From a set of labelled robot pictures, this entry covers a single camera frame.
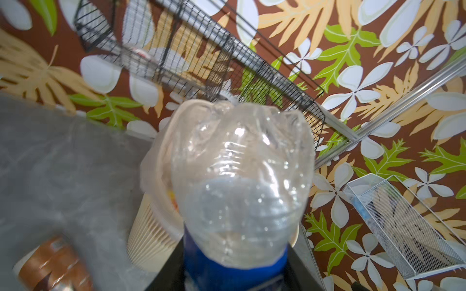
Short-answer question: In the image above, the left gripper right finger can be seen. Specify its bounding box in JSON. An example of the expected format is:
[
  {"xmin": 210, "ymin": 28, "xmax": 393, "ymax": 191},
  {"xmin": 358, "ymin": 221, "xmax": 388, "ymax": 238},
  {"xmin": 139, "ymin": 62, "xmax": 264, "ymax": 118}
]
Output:
[{"xmin": 283, "ymin": 247, "xmax": 325, "ymax": 291}]

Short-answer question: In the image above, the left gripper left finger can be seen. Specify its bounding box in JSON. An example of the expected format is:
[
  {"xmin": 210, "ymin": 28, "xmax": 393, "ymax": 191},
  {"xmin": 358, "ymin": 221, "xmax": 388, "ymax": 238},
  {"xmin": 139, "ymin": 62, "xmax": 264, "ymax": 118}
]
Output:
[{"xmin": 145, "ymin": 240, "xmax": 185, "ymax": 291}]

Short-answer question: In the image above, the Pepsi bottle blue label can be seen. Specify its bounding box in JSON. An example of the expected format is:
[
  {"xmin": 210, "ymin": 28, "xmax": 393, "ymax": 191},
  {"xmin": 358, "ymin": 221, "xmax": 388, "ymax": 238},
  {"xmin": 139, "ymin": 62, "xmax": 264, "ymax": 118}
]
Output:
[{"xmin": 171, "ymin": 100, "xmax": 315, "ymax": 291}]

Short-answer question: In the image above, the brown Nescafe coffee bottle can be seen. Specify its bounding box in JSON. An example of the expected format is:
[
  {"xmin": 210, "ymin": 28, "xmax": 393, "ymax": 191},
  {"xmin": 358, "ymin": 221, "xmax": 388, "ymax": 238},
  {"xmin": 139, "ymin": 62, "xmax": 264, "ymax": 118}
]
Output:
[{"xmin": 13, "ymin": 236, "xmax": 94, "ymax": 291}]

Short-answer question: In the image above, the beige plastic waste bin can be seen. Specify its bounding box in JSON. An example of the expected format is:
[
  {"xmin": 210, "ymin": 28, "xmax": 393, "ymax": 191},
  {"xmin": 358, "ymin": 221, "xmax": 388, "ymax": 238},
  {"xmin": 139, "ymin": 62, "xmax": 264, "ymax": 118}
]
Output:
[{"xmin": 126, "ymin": 105, "xmax": 300, "ymax": 274}]

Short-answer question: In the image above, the blue object in basket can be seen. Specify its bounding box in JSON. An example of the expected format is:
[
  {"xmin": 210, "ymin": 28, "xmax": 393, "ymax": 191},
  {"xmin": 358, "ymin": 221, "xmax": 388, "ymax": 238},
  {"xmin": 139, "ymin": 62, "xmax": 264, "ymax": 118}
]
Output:
[{"xmin": 353, "ymin": 198, "xmax": 371, "ymax": 221}]

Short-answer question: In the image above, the white mesh basket right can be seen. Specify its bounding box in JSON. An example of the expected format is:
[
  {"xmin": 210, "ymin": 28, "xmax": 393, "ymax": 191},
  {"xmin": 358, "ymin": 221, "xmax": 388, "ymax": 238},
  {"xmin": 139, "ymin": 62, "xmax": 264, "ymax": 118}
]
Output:
[{"xmin": 343, "ymin": 173, "xmax": 466, "ymax": 280}]

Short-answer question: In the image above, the black wire wall basket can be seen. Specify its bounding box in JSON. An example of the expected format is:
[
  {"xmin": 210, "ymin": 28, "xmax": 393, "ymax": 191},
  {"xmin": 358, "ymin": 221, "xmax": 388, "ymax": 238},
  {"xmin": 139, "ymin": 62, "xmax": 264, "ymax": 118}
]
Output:
[{"xmin": 72, "ymin": 1, "xmax": 325, "ymax": 140}]

